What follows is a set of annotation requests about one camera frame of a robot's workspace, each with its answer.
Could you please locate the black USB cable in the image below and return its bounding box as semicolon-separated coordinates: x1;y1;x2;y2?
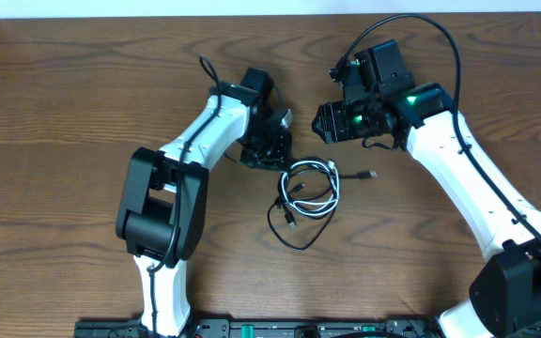
277;157;378;221

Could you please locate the white USB cable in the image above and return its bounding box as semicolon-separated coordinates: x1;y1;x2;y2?
279;160;341;218

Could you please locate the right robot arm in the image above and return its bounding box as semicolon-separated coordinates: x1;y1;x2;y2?
312;40;541;337

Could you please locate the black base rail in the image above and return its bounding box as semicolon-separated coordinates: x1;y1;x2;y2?
73;318;443;338

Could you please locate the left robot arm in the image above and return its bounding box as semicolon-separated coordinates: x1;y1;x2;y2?
116;67;292;337

